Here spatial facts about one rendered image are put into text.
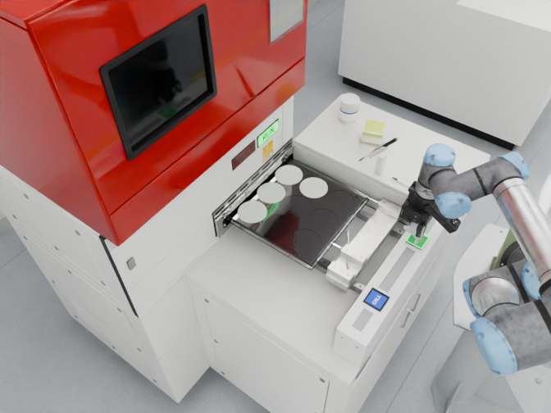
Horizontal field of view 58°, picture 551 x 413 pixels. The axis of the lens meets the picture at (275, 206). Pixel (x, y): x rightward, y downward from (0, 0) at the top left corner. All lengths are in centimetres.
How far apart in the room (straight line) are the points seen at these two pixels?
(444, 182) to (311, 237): 53
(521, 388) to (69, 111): 217
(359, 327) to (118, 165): 76
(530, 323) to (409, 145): 98
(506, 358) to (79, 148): 92
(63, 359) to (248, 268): 122
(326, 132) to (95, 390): 152
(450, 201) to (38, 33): 93
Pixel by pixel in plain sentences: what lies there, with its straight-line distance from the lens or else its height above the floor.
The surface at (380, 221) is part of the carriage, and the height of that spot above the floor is 88.
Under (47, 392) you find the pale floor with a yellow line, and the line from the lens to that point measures 258.
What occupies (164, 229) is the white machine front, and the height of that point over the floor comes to 109.
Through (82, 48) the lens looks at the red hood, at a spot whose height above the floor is 173.
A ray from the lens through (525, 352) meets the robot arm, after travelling 109.
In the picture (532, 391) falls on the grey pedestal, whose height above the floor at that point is 1.
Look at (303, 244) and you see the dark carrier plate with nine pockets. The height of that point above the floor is 90.
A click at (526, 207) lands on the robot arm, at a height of 137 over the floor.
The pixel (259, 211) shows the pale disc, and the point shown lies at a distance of 172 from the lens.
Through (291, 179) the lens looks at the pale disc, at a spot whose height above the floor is 90.
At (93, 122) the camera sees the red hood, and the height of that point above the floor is 158.
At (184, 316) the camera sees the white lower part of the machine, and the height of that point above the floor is 60.
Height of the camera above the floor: 221
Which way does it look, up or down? 49 degrees down
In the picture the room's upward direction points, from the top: 1 degrees counter-clockwise
